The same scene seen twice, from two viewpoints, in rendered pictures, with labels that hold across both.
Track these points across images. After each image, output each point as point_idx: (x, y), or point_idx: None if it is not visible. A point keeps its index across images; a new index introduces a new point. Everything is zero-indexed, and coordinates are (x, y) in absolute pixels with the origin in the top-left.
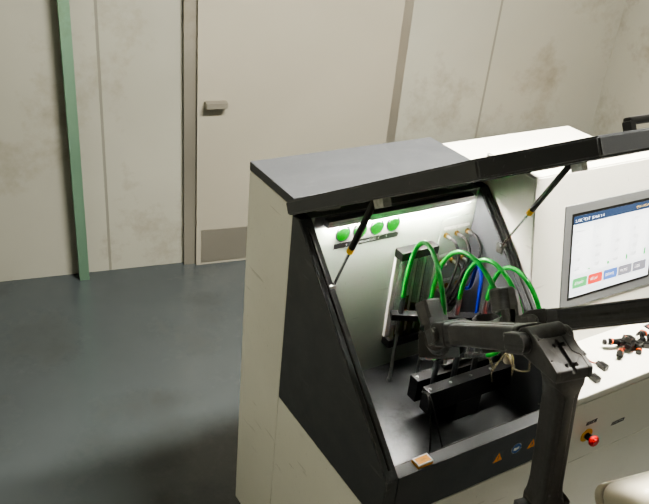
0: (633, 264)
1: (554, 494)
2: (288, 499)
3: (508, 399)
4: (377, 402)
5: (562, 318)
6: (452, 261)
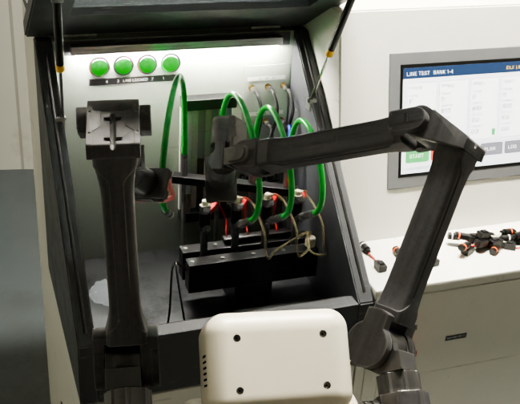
0: (505, 143)
1: (126, 320)
2: (60, 393)
3: (318, 296)
4: (153, 282)
5: (272, 150)
6: (264, 123)
